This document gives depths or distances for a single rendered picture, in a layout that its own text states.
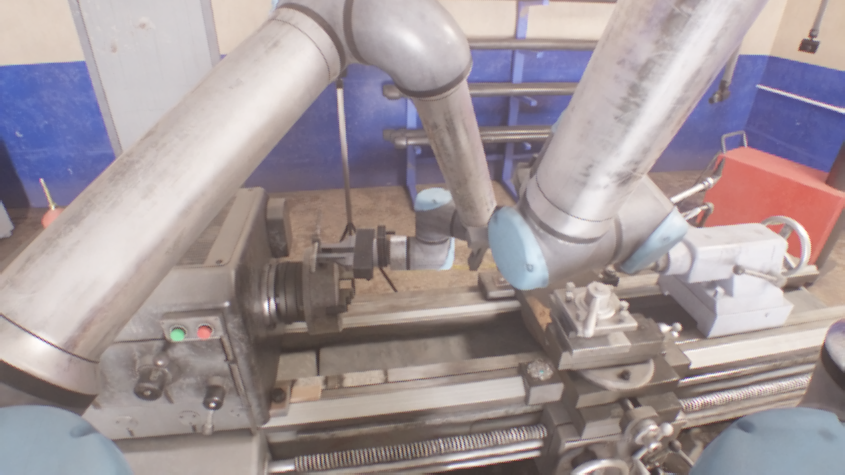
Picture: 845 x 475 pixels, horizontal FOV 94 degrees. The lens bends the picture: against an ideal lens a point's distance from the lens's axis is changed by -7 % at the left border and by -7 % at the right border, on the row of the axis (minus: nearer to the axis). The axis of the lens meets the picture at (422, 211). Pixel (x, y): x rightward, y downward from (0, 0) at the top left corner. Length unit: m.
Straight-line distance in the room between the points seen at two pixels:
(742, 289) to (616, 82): 1.50
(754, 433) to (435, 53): 0.48
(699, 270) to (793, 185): 2.26
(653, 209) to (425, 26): 0.34
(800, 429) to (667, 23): 0.26
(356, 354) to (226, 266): 0.72
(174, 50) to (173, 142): 3.81
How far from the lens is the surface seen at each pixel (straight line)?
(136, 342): 1.15
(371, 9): 0.57
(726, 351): 1.77
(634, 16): 0.33
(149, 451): 1.42
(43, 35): 4.77
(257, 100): 0.51
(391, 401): 1.33
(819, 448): 0.36
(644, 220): 0.53
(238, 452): 1.33
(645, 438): 1.35
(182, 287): 1.06
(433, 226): 1.03
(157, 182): 0.46
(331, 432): 1.38
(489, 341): 1.67
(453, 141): 0.69
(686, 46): 0.32
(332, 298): 1.18
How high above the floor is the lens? 1.89
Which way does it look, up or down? 28 degrees down
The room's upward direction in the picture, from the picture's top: 1 degrees clockwise
